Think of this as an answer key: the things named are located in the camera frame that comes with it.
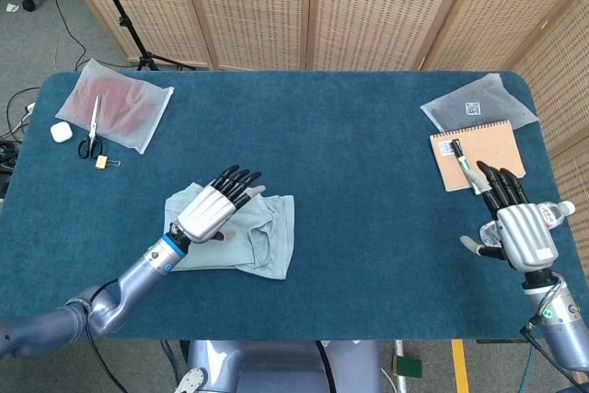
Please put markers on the blue carpet table cover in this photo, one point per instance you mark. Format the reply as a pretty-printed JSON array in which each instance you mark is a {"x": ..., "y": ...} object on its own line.
[{"x": 299, "y": 103}]

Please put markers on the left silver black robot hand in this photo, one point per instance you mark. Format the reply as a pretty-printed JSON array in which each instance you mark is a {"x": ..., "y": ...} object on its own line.
[{"x": 204, "y": 216}]

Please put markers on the white earbuds case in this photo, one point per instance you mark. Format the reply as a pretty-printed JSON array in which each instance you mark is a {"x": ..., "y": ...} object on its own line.
[{"x": 61, "y": 132}]

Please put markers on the blue-grey robot torso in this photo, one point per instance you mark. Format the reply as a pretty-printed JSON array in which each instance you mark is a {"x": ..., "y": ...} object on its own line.
[{"x": 276, "y": 370}]

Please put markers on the white marker pen black cap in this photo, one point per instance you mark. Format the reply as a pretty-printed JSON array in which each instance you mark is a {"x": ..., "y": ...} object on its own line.
[{"x": 458, "y": 151}]

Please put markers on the grey frosted bag QR label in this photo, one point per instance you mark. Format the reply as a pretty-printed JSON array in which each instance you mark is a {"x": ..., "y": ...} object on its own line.
[{"x": 497, "y": 98}]

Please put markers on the white perforated bracket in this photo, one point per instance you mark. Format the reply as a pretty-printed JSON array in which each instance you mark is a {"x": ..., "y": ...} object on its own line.
[{"x": 191, "y": 381}]

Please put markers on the white paper scrap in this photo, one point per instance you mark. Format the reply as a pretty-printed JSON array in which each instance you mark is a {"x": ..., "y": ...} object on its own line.
[{"x": 11, "y": 8}]

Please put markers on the frosted bag with red cloth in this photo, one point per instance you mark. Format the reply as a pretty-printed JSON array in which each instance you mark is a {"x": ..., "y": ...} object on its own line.
[{"x": 129, "y": 107}]

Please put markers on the kraft spiral notebook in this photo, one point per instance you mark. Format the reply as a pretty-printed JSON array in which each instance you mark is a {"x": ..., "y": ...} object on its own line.
[{"x": 497, "y": 144}]

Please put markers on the black tripod stand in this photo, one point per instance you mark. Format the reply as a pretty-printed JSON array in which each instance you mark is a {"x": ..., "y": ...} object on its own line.
[{"x": 123, "y": 21}]

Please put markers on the silver metal pole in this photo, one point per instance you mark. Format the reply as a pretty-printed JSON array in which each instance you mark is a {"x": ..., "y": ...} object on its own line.
[{"x": 401, "y": 384}]

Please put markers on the white power strip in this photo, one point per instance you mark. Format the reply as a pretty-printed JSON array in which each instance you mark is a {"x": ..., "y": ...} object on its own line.
[{"x": 30, "y": 107}]

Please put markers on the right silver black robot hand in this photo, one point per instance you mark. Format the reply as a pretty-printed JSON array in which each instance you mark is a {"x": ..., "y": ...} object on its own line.
[{"x": 527, "y": 239}]

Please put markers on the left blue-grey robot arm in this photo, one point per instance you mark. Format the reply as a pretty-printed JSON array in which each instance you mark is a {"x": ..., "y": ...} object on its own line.
[{"x": 138, "y": 273}]

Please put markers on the clear plastic water bottle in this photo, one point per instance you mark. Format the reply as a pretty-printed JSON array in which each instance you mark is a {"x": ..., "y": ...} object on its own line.
[{"x": 554, "y": 214}]

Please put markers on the pale green T-shirt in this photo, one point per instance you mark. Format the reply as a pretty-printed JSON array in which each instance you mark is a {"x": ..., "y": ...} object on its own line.
[{"x": 271, "y": 246}]

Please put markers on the woven wicker folding screen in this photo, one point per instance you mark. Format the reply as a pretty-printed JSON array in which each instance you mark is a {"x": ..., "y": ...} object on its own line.
[{"x": 257, "y": 6}]

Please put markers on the gold binder clip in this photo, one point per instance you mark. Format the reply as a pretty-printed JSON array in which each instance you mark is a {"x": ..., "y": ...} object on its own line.
[{"x": 101, "y": 162}]

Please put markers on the green block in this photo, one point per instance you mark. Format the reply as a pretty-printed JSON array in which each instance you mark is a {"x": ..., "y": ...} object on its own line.
[{"x": 408, "y": 366}]

